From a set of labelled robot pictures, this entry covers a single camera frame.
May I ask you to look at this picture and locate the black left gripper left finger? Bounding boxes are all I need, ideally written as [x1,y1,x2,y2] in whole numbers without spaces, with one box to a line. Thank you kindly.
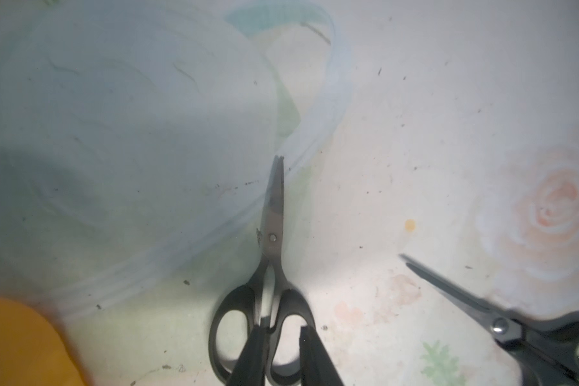
[225,326,269,386]

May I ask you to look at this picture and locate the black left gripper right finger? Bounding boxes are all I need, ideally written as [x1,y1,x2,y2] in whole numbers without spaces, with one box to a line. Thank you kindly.
[299,326,344,386]

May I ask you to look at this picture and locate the black handled scissors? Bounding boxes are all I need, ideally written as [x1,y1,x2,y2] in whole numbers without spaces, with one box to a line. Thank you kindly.
[208,156,315,385]

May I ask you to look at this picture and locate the grey black scissors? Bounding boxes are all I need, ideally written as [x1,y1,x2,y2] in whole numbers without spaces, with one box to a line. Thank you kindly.
[400,253,579,385]

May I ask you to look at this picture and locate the yellow plastic storage box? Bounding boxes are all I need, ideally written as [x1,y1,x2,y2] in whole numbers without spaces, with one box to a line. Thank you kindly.
[0,298,85,385]

